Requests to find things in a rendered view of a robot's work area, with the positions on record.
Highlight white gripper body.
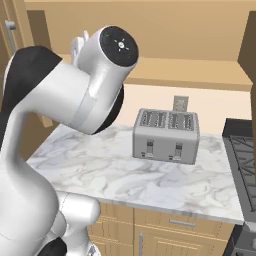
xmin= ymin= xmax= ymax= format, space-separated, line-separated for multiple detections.
xmin=70 ymin=29 xmax=90 ymax=66

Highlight light wood base cabinet door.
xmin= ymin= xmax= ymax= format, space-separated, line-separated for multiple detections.
xmin=133 ymin=229 xmax=232 ymax=256

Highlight silver four-slot toaster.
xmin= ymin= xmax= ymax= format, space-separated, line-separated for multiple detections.
xmin=132 ymin=107 xmax=201 ymax=166

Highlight light wood drawer front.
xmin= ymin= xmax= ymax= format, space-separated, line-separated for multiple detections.
xmin=133 ymin=207 xmax=236 ymax=242
xmin=87 ymin=201 xmax=135 ymax=256

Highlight black hob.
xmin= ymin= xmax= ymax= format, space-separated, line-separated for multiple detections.
xmin=221 ymin=117 xmax=256 ymax=224

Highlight black oven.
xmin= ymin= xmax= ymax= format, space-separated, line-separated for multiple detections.
xmin=225 ymin=221 xmax=256 ymax=256

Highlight grey bar door handle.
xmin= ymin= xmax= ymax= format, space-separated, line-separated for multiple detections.
xmin=4 ymin=19 xmax=18 ymax=54

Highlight light wood wall cabinet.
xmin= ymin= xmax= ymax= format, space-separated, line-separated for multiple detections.
xmin=23 ymin=0 xmax=256 ymax=93

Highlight grey wall socket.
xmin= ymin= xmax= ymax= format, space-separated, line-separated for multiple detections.
xmin=172 ymin=95 xmax=190 ymax=113

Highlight brown wall cabinet side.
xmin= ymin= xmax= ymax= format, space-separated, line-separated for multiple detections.
xmin=236 ymin=11 xmax=256 ymax=158

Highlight grey drawer handle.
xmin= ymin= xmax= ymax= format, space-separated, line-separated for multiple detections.
xmin=168 ymin=218 xmax=197 ymax=229

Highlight grey base cabinet door handle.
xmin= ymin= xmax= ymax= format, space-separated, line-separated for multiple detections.
xmin=137 ymin=231 xmax=145 ymax=256

